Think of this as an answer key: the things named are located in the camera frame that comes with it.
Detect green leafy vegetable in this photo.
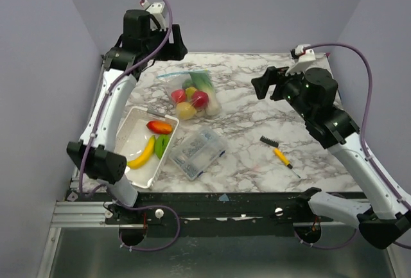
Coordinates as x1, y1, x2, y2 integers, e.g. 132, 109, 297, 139
186, 70, 221, 116

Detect yellow star fruit slice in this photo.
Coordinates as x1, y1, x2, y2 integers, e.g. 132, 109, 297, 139
185, 87, 197, 100

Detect red strawberry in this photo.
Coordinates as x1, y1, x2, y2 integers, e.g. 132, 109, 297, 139
170, 89, 187, 105

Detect clear zip top bag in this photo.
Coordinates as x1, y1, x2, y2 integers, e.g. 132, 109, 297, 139
157, 69, 222, 120

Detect red yellow apple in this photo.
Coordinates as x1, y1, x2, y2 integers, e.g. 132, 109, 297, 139
191, 91, 209, 109

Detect yellow lemon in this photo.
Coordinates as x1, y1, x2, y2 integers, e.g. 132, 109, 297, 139
175, 102, 197, 120

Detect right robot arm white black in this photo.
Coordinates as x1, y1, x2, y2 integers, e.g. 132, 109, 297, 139
251, 67, 410, 249

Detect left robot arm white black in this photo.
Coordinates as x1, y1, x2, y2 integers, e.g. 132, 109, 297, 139
66, 2, 188, 223

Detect black bit holder strip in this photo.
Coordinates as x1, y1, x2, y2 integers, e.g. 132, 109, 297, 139
259, 135, 279, 148

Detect orange red mango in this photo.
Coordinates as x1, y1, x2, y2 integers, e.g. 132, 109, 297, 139
146, 121, 173, 135

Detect green kiwi slice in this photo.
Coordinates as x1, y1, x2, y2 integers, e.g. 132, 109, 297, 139
154, 134, 170, 159

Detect white perforated plastic basket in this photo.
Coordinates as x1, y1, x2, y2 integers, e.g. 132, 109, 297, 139
114, 106, 180, 190

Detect clear plastic screw box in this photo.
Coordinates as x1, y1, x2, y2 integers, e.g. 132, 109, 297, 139
169, 126, 227, 180

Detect yellow banana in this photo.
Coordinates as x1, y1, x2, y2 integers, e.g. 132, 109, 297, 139
127, 135, 156, 169

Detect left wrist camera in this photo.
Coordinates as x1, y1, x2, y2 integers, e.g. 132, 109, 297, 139
140, 0, 168, 30

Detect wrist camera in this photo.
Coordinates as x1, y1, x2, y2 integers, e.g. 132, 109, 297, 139
285, 44, 316, 76
140, 0, 168, 30

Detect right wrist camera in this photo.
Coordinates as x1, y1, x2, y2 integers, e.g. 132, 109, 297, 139
285, 44, 316, 76

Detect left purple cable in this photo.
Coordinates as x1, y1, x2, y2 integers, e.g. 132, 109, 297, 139
78, 0, 181, 252

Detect purple cable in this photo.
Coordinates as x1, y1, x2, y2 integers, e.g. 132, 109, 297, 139
290, 42, 411, 250
78, 0, 181, 252

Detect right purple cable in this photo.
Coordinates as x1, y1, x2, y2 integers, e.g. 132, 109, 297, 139
290, 42, 411, 250

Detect yellow handled screwdriver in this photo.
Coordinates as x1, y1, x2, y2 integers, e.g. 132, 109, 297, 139
273, 148, 301, 179

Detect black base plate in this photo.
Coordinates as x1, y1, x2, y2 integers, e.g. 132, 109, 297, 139
53, 192, 367, 245

